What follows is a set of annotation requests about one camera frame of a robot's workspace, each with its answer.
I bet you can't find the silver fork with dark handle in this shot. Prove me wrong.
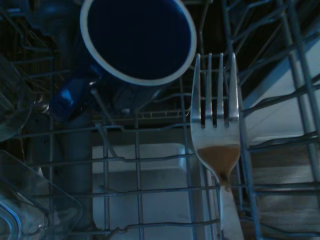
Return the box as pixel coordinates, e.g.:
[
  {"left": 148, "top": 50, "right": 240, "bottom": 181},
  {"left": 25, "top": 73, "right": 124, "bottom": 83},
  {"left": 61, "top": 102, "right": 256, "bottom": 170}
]
[{"left": 189, "top": 52, "right": 248, "bottom": 240}]

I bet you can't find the dark blue mug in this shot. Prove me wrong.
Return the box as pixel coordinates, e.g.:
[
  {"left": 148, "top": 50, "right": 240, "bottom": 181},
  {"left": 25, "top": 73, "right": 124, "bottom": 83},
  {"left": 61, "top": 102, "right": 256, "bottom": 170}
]
[{"left": 48, "top": 0, "right": 199, "bottom": 124}]

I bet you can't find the clear glass container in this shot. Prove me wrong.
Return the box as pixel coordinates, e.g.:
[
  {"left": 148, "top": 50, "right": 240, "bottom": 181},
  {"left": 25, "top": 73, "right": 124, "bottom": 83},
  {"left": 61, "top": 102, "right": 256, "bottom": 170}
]
[{"left": 0, "top": 149, "right": 84, "bottom": 240}]

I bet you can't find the grey wire dishwasher rack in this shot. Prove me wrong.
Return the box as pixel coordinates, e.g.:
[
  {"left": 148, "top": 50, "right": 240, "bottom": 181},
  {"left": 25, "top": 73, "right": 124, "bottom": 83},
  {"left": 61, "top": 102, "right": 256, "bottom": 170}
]
[{"left": 0, "top": 0, "right": 320, "bottom": 240}]

